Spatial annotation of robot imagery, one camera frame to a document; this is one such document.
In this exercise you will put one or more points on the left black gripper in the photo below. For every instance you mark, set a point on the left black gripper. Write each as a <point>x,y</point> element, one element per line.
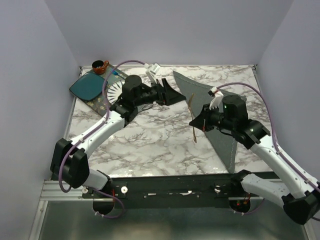
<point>167,95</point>

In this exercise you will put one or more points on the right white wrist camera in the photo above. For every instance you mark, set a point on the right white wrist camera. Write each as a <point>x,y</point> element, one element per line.
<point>217,97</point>

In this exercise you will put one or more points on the grey cloth napkin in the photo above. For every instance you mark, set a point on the grey cloth napkin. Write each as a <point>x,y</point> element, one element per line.
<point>225,146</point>

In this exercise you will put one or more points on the white striped round plate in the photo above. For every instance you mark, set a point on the white striped round plate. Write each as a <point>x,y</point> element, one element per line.
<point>114,91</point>

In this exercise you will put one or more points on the orange ceramic mug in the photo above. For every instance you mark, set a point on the orange ceramic mug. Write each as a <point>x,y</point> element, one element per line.
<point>99,67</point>

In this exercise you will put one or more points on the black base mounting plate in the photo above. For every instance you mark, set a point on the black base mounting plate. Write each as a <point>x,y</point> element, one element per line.
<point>180,191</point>

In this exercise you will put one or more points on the teal square plate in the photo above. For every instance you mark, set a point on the teal square plate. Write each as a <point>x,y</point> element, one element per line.
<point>87,87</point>

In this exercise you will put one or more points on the gold metal spoon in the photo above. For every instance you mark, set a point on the gold metal spoon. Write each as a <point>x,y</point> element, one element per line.
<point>189,105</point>

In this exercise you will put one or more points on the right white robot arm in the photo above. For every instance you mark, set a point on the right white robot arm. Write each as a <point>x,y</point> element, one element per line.
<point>299,195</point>

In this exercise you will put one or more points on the floral rectangular serving tray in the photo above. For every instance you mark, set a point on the floral rectangular serving tray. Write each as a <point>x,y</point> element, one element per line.
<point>98,104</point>

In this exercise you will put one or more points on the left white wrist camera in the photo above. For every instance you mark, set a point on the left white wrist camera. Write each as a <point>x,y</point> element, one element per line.
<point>151,71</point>

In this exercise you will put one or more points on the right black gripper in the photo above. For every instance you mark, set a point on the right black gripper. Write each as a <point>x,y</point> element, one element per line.
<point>202,121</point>

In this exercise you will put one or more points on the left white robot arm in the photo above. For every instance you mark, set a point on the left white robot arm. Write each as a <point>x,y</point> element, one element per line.
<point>70,157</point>

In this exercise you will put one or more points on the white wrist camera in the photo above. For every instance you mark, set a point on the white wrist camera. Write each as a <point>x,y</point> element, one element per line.
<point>151,71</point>
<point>217,97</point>

